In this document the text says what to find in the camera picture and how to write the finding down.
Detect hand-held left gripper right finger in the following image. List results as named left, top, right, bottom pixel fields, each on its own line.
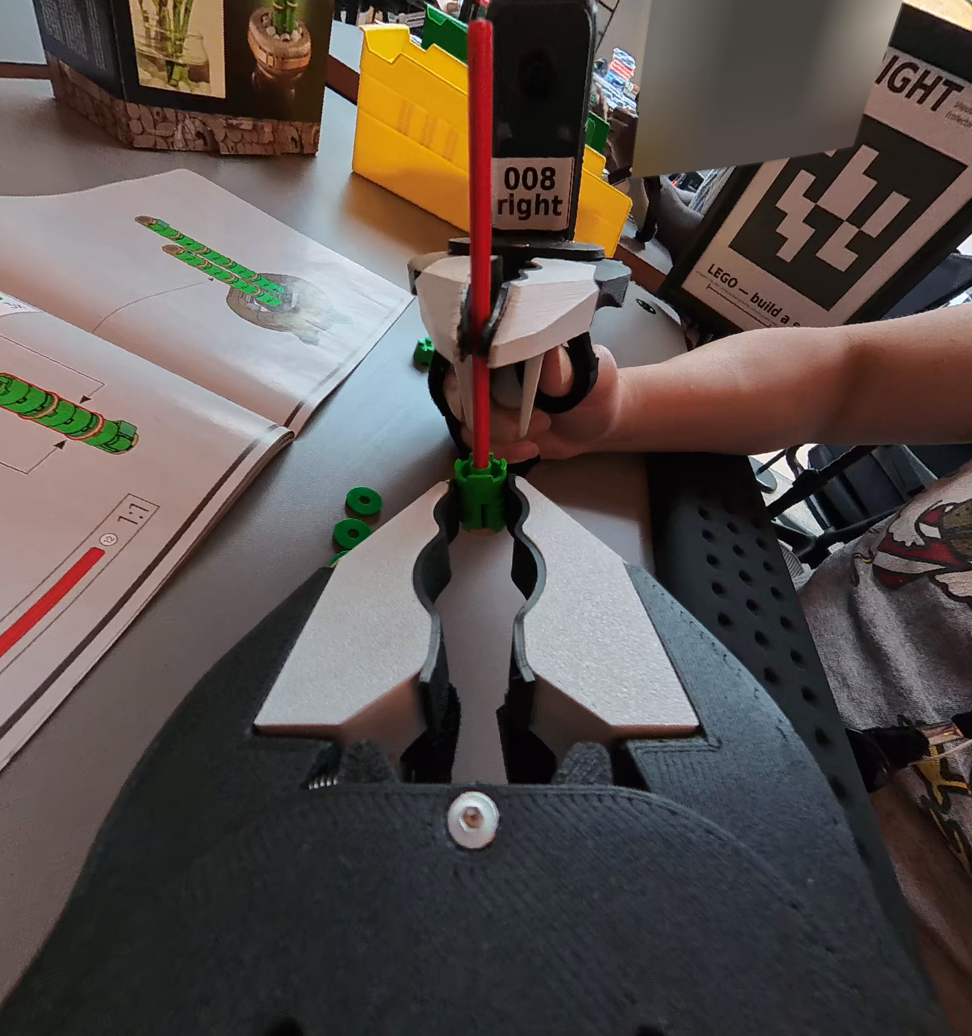
left=497, top=476, right=701, bottom=783

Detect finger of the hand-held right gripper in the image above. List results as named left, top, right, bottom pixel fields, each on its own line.
left=484, top=263, right=602, bottom=371
left=412, top=255, right=477, bottom=363

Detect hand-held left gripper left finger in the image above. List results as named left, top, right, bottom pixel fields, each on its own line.
left=255, top=479, right=460, bottom=783

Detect red plastic rod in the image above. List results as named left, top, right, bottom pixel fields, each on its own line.
left=467, top=19, right=497, bottom=472

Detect single green round brick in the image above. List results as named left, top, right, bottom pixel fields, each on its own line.
left=452, top=455, right=510, bottom=534

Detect instruction booklet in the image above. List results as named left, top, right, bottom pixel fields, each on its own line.
left=0, top=167, right=416, bottom=809

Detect person's right forearm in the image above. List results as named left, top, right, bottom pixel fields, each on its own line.
left=624, top=293, right=972, bottom=456

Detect grey desk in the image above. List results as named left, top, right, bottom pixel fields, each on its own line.
left=0, top=20, right=697, bottom=972

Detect person's right hand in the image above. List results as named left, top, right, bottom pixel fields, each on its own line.
left=444, top=344, right=642, bottom=464

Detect green storage bin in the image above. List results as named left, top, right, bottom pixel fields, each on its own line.
left=420, top=0, right=473, bottom=64

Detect yellow storage bin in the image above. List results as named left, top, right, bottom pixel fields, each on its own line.
left=351, top=23, right=634, bottom=260

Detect black bamboo set box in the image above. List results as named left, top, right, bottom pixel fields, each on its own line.
left=31, top=0, right=335, bottom=156

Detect black framed marker sign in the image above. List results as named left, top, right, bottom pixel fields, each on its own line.
left=660, top=0, right=972, bottom=335

